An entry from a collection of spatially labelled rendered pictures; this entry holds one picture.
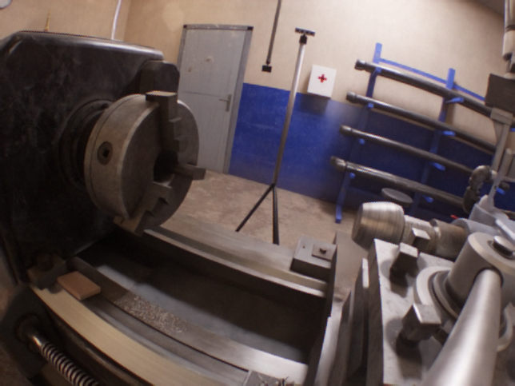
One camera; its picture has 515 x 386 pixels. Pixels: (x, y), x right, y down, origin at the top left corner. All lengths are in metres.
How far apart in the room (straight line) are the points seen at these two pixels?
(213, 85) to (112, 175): 3.41
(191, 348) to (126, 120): 0.40
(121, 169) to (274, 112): 3.16
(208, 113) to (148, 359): 3.55
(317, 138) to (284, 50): 1.24
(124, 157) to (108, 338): 0.31
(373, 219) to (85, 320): 0.53
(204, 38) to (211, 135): 1.45
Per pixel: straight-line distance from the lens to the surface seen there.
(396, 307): 0.20
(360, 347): 0.22
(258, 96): 3.54
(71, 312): 0.56
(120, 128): 0.42
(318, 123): 3.39
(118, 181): 0.41
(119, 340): 0.49
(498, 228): 0.51
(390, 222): 0.39
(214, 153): 3.81
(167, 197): 0.45
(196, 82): 3.90
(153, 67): 0.67
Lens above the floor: 1.25
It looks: 22 degrees down
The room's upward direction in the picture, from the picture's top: 11 degrees clockwise
